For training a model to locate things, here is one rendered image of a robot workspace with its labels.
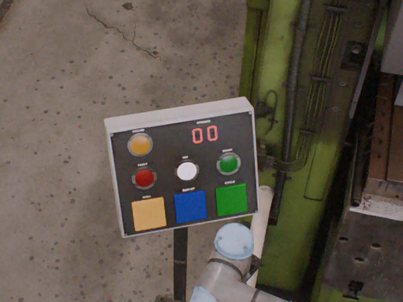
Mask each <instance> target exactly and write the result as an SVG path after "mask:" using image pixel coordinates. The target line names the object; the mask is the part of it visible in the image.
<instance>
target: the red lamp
mask: <svg viewBox="0 0 403 302"><path fill-rule="evenodd" d="M153 182H154V175H153V172H151V171H149V170H141V171H139V172H138V173H137V175H136V183H137V184H138V185H139V186H141V187H147V186H149V185H151V184H152V183H153Z"/></svg>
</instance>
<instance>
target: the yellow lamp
mask: <svg viewBox="0 0 403 302"><path fill-rule="evenodd" d="M149 146H150V143H149V140H148V139H147V138H146V137H144V136H138V137H136V138H133V139H132V142H131V150H132V151H133V152H134V153H137V154H142V153H145V152H147V151H148V150H149Z"/></svg>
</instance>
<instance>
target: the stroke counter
mask: <svg viewBox="0 0 403 302"><path fill-rule="evenodd" d="M209 128H215V132H213V133H210V130H209ZM209 128H208V129H207V133H208V140H211V141H213V140H216V138H217V135H216V127H215V126H210V127H209ZM196 130H200V135H195V133H194V131H196ZM211 134H215V138H212V139H210V135H211ZM193 136H195V137H199V136H200V141H196V140H195V137H193V138H194V143H195V142H196V143H201V142H202V141H203V137H202V130H201V129H200V128H198V129H194V130H193Z"/></svg>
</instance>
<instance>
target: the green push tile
mask: <svg viewBox="0 0 403 302"><path fill-rule="evenodd" d="M215 201H216V213H217V216H225V215H229V214H233V213H240V212H247V211H248V205H247V195H246V184H245V183H240V184H236V185H228V186H222V187H217V188H215Z"/></svg>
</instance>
